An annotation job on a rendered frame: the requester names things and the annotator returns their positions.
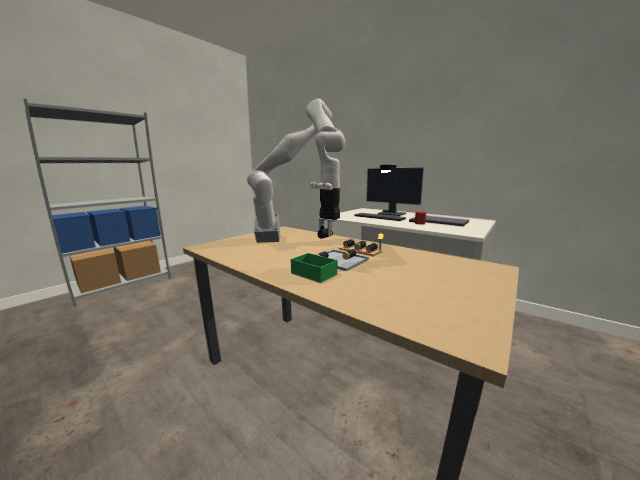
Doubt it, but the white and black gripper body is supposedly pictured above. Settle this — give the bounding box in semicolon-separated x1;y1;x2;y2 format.
310;175;340;220

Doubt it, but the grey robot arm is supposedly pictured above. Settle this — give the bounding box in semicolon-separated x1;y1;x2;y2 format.
247;99;345;229

